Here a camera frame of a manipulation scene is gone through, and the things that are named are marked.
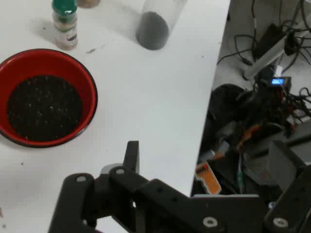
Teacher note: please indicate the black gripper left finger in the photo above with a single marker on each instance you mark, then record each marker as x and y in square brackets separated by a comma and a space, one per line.
[150, 199]

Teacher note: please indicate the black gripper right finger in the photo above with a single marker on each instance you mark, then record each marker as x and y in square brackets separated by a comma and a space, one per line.
[294, 206]

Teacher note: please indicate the black grains pile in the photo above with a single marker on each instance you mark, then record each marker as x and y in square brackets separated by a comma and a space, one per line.
[151, 31]
[43, 109]

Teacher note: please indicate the clear plastic jar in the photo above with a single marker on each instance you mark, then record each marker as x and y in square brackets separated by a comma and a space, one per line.
[158, 9]

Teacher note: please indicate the orange handheld device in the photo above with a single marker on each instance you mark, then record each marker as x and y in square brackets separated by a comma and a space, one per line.
[206, 177]

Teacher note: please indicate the blue display module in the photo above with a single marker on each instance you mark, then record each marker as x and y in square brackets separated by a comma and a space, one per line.
[279, 81]

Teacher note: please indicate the red bowl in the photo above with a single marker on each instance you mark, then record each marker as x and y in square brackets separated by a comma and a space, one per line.
[73, 70]

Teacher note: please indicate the black power adapter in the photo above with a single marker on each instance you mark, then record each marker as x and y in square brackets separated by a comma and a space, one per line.
[269, 38]

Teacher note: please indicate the green-capped spice bottle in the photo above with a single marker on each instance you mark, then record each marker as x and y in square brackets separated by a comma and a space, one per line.
[65, 31]

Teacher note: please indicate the white-lidded nut jar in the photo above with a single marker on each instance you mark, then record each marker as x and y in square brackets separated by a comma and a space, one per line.
[88, 3]

